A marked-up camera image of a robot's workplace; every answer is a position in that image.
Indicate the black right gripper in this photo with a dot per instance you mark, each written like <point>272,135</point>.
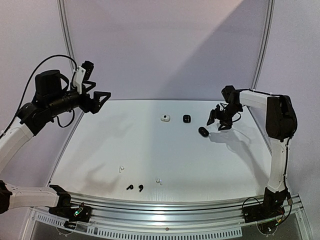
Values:
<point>222,117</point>

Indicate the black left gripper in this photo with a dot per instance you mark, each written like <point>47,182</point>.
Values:
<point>94,106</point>

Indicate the large black charging case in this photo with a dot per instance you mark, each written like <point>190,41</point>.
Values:
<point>203,131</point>

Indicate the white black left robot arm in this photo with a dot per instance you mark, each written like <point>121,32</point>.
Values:
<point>50,100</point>

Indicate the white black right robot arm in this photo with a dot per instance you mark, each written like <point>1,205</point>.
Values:
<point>280,125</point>

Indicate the small black charging case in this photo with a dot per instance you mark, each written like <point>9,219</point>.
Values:
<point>186,119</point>

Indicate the white earbud charging case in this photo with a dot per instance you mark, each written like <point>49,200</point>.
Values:
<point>165,118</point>

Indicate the white earbud centre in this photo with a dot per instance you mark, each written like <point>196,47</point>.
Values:
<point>159,181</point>

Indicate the black stem earbud left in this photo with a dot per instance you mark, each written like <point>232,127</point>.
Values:
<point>130,187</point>

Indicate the black stem earbud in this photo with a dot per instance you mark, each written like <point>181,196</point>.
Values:
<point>141,187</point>
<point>130,187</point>

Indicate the black stem earbud right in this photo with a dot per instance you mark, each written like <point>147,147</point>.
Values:
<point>141,187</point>

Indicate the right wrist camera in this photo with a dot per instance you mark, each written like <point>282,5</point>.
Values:
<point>212,116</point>

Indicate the left aluminium frame post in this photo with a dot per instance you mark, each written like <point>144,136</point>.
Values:
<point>66,33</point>

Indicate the aluminium frame post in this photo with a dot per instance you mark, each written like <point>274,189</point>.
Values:
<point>66,33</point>
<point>264,42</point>

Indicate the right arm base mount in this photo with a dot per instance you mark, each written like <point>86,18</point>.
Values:
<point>265,211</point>

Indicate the front aluminium rail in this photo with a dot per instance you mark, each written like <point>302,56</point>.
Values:
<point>116,213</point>

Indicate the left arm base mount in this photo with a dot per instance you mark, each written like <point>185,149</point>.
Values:
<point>73,213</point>

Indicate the right aluminium frame post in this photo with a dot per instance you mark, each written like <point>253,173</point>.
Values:
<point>264,42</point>

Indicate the perforated metal cable tray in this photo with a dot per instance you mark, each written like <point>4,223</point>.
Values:
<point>54,228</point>

